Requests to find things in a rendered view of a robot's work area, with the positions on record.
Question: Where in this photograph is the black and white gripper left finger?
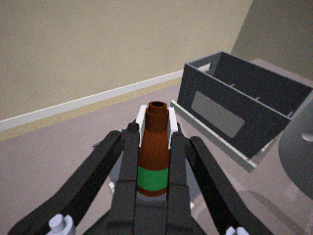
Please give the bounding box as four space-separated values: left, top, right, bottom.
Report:
7 105 147 235

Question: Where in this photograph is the brown bottle with green label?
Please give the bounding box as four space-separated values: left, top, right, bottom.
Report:
137 101 170 197

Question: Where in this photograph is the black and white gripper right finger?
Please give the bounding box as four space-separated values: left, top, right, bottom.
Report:
165 107 274 235

